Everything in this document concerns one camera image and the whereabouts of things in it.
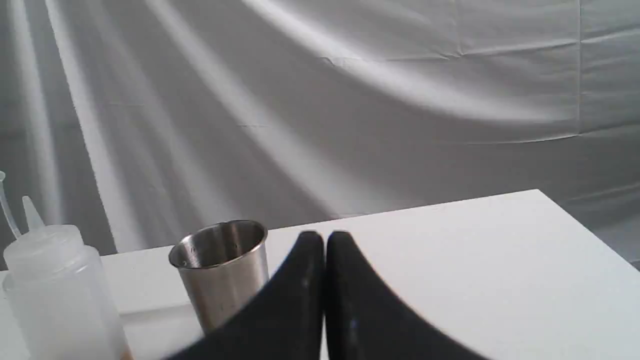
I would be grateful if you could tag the grey fabric backdrop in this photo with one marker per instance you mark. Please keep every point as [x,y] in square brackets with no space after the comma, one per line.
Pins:
[139,121]

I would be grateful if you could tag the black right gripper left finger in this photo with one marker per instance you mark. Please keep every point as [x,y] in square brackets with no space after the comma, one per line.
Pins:
[284,321]

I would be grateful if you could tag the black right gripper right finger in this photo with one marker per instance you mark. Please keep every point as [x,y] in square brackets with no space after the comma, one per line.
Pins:
[366,320]

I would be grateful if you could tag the white plastic tray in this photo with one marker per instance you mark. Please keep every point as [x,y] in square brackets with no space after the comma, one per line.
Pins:
[151,334]

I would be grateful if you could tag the translucent squeeze bottle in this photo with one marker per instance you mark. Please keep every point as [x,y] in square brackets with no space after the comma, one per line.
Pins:
[58,292]

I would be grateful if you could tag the stainless steel cup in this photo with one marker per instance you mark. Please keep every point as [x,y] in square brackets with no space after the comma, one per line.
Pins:
[222,267]

